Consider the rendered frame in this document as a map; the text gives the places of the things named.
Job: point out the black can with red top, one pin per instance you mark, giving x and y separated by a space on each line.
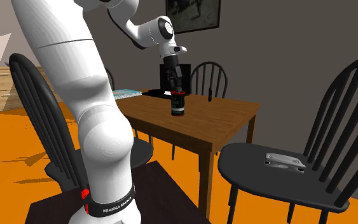
177 104

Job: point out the black spindle-back chair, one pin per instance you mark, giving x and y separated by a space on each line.
259 173
209 66
111 79
39 108

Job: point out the black upright stick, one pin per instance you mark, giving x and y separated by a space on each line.
210 94

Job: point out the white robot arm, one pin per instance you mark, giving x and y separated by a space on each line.
73 77

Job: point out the black laptop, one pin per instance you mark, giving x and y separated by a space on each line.
185 77

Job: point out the brown wooden table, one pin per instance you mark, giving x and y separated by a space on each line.
209 121

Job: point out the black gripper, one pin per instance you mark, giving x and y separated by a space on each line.
170 63

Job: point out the dark framed wall picture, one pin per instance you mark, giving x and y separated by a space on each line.
194 14

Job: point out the grey flat device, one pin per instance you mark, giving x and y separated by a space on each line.
285 161

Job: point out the light blue book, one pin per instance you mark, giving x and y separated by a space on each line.
126 93

